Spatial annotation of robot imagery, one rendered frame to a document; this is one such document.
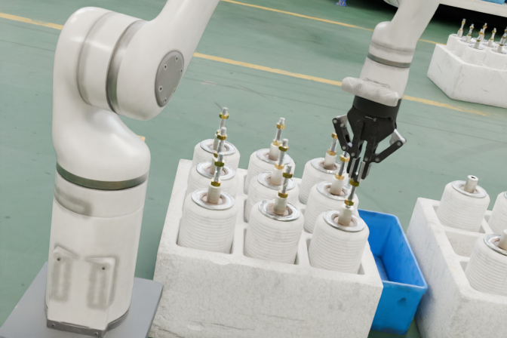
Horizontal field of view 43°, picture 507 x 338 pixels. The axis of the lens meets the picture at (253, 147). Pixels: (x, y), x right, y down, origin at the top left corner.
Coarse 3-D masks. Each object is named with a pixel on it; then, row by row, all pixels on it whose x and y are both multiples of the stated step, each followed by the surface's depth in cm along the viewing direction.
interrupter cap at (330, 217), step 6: (330, 210) 115; (336, 210) 116; (324, 216) 113; (330, 216) 114; (336, 216) 114; (354, 216) 115; (330, 222) 111; (336, 222) 112; (354, 222) 113; (360, 222) 114; (336, 228) 110; (342, 228) 110; (348, 228) 110; (354, 228) 111; (360, 228) 111
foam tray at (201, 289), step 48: (240, 192) 132; (240, 240) 114; (192, 288) 109; (240, 288) 109; (288, 288) 109; (336, 288) 109; (192, 336) 113; (240, 336) 113; (288, 336) 113; (336, 336) 113
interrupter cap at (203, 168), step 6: (204, 162) 124; (210, 162) 125; (198, 168) 121; (204, 168) 122; (222, 168) 124; (228, 168) 124; (204, 174) 119; (210, 174) 120; (222, 174) 122; (228, 174) 121; (234, 174) 122; (222, 180) 119
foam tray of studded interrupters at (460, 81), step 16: (432, 64) 338; (448, 64) 318; (464, 64) 303; (432, 80) 335; (448, 80) 315; (464, 80) 306; (480, 80) 306; (496, 80) 307; (448, 96) 312; (464, 96) 309; (480, 96) 309; (496, 96) 310
